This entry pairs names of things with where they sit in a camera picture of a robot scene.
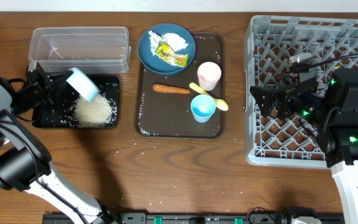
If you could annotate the pile of white rice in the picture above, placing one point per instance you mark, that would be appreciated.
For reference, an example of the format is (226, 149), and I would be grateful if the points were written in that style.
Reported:
(101, 113)

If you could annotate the orange carrot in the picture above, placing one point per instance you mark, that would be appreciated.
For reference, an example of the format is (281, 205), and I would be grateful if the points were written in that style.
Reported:
(170, 89)

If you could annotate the grey dishwasher rack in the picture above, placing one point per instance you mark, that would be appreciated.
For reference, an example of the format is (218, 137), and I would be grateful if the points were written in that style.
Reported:
(269, 42)

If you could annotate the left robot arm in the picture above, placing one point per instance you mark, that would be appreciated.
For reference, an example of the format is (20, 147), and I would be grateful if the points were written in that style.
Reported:
(25, 163)

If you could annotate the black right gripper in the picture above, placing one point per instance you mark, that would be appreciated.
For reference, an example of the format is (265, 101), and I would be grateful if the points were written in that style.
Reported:
(286, 96)

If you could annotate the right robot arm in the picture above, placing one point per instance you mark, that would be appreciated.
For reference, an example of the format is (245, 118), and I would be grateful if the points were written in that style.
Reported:
(335, 116)

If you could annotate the yellow plastic spoon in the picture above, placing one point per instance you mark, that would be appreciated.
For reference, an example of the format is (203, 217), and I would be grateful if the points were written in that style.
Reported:
(220, 103)

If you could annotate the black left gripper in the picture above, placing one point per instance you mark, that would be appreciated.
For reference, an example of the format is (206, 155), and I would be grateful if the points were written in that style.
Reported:
(39, 86)

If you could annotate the light blue plastic cup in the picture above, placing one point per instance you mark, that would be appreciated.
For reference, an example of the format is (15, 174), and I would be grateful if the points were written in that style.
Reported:
(202, 108)

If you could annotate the clear plastic container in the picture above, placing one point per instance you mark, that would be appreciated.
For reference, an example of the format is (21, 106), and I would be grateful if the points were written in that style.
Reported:
(94, 50)

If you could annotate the pink plastic cup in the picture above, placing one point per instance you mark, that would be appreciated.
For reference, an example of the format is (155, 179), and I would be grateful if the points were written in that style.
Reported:
(208, 74)

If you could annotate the light blue small bowl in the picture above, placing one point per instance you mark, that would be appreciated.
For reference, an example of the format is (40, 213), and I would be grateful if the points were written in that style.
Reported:
(83, 85)

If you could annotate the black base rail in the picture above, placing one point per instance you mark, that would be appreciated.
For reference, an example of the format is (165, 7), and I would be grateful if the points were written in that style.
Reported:
(255, 215)

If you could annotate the yellow snack wrapper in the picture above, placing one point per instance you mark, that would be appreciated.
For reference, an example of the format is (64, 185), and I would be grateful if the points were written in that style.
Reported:
(166, 53)

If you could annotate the dark brown serving tray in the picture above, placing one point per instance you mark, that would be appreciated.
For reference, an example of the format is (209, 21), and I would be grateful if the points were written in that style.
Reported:
(169, 115)

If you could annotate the dark blue bowl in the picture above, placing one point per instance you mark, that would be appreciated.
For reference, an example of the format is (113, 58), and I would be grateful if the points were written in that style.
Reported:
(156, 64)

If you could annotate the black waste tray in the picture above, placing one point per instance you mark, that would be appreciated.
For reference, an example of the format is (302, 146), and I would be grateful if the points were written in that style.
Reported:
(48, 115)

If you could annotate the crumpled white tissue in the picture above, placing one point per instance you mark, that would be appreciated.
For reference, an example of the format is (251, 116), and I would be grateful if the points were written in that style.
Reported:
(175, 41)

